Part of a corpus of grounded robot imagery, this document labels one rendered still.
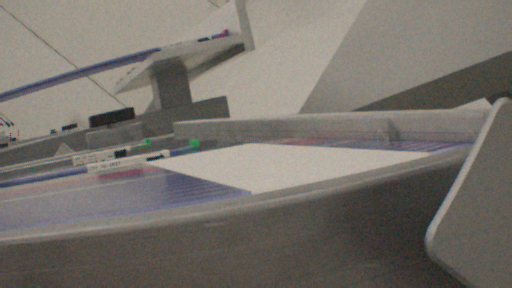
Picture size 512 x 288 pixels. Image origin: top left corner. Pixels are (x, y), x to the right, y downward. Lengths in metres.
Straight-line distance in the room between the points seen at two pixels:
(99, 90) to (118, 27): 0.60
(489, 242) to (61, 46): 8.18
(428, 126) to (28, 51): 8.06
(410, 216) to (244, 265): 0.05
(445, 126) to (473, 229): 0.11
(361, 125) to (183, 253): 0.19
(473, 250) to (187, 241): 0.08
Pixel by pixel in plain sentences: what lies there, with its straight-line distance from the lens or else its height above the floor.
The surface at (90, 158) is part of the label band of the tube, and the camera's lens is 0.84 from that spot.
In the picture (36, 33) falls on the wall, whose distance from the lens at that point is 8.39.
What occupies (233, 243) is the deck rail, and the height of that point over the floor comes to 0.79.
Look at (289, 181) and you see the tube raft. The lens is 0.30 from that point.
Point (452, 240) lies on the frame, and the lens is 0.22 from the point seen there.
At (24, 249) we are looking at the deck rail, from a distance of 0.25.
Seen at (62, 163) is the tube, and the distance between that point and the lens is 0.84.
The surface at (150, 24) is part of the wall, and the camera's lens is 8.45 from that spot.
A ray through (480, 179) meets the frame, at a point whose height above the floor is 0.75.
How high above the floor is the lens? 0.85
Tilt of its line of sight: 12 degrees down
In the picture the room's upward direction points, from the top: 54 degrees counter-clockwise
